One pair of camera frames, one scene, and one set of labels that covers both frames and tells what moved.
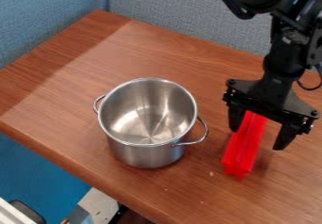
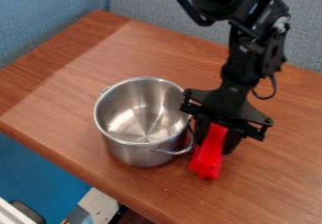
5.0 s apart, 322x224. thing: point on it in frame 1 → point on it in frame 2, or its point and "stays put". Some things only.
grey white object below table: (97, 209) stays put
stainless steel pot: (149, 121) stays put
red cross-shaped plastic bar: (245, 145) → (206, 159)
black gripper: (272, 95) → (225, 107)
